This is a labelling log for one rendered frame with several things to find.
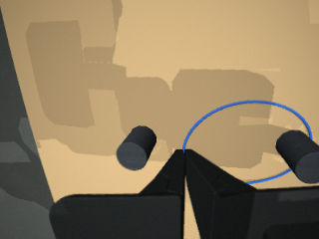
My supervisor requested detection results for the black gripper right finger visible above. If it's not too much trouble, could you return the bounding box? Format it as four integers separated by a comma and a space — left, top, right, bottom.
184, 149, 319, 239

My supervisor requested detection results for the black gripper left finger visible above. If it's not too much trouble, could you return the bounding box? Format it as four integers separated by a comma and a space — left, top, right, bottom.
49, 149, 185, 239

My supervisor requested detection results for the blue rubber band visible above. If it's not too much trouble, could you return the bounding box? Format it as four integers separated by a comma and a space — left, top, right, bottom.
182, 101, 313, 184

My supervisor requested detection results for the tan wooden board with holes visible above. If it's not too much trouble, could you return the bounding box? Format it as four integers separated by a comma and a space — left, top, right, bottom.
0, 0, 319, 202

